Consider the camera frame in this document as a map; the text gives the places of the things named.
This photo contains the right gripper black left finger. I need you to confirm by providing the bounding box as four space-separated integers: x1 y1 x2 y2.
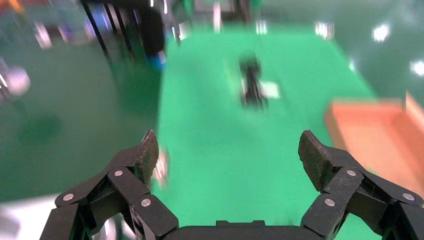
39 129 180 240

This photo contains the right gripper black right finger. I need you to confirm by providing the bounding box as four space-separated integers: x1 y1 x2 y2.
298 129 424 240

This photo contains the thick black power cable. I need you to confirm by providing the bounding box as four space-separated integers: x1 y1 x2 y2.
239 52 269 111

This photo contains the open brown cardboard box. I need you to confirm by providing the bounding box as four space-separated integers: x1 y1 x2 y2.
323 92 424 200

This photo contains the green table cloth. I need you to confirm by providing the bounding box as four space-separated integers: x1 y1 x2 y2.
150 28 382 240

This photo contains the black stand frame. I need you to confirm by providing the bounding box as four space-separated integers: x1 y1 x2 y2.
81 0 167 72

